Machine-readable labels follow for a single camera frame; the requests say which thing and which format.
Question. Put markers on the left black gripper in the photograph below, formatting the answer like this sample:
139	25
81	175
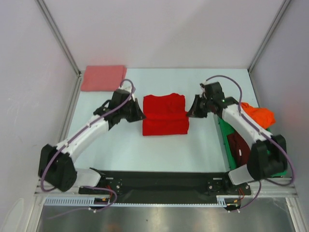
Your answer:
138	114

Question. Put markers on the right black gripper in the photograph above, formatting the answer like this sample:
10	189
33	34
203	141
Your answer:
200	106

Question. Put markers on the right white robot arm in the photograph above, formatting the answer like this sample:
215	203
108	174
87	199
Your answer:
247	127

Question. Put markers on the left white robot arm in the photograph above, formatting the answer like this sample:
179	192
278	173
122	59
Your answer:
57	162

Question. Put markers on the green plastic bin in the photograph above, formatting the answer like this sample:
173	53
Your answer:
227	145

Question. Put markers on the folded pink t-shirt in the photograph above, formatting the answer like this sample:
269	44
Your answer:
103	78

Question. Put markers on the dark red t-shirt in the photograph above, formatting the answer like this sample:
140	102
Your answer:
239	149

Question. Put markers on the orange t-shirt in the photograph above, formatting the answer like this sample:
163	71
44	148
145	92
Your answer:
262	116

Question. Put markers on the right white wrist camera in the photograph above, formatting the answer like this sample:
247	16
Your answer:
202	86

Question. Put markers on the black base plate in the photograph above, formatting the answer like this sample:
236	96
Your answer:
163	187

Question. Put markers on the left aluminium side rail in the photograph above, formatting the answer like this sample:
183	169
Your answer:
71	107

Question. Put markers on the slotted cable duct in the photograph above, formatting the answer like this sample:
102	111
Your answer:
218	201

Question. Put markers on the aluminium front rail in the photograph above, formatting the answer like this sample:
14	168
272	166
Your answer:
267	190

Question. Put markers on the left aluminium frame post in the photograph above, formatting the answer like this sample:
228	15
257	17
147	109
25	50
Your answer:
57	35

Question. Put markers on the aluminium frame post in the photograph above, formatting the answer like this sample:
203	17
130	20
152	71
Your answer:
269	34
57	35

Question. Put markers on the right aluminium frame post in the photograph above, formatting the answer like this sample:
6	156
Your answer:
269	34

